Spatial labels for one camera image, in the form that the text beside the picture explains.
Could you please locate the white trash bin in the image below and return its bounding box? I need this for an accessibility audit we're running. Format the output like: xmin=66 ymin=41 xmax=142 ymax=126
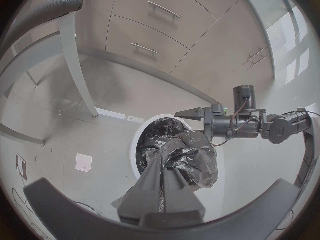
xmin=129 ymin=113 xmax=194 ymax=182

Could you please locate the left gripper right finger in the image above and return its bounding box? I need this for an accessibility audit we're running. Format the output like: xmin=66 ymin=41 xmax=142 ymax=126
xmin=164 ymin=168 xmax=204 ymax=216

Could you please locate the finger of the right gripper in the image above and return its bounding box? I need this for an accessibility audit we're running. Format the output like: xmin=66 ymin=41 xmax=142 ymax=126
xmin=174 ymin=107 xmax=205 ymax=121

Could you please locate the beige cabinet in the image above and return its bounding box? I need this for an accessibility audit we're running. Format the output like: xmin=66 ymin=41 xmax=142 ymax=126
xmin=27 ymin=0 xmax=278 ymax=104

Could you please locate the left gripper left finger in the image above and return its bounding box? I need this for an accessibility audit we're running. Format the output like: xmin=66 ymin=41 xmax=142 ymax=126
xmin=117 ymin=155 xmax=165 ymax=226

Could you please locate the black plastic bag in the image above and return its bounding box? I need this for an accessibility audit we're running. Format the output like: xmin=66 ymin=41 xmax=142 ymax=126
xmin=111 ymin=117 xmax=219 ymax=209

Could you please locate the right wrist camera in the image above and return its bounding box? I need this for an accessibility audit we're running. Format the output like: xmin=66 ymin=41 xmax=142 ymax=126
xmin=211 ymin=103 xmax=227 ymax=116

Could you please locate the grey white chair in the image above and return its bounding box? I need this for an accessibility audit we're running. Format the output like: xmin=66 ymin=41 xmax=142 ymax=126
xmin=0 ymin=0 xmax=99 ymax=147

